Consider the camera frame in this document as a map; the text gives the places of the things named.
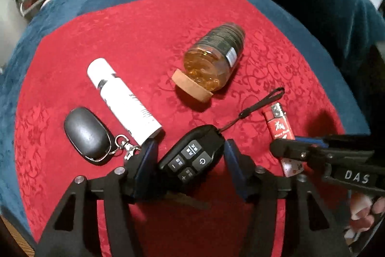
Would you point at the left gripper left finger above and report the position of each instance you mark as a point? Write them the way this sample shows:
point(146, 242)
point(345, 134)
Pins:
point(72, 229)

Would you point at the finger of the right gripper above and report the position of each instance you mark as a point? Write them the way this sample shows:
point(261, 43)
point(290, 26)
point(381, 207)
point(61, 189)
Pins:
point(312, 155)
point(348, 142)

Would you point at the red lighter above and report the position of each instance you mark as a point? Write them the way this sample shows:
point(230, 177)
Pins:
point(279, 127)

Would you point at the white tube bottle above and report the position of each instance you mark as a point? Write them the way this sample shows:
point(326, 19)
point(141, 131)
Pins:
point(123, 103)

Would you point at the black oval key fob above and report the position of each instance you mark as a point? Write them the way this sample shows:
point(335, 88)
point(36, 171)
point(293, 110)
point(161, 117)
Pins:
point(89, 136)

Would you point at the black remote control with buttons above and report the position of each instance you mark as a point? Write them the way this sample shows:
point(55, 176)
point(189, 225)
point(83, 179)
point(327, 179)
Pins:
point(187, 164)

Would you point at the amber capsule bottle cork lid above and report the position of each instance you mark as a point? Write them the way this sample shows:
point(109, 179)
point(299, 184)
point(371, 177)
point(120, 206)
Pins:
point(209, 63)

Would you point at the person's hand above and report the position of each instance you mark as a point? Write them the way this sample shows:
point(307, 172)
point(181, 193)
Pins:
point(366, 217)

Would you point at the red patterned cloth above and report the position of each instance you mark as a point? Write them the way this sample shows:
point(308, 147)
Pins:
point(144, 42)

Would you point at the blue velvet blanket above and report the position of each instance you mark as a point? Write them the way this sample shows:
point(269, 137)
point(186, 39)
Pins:
point(333, 35)

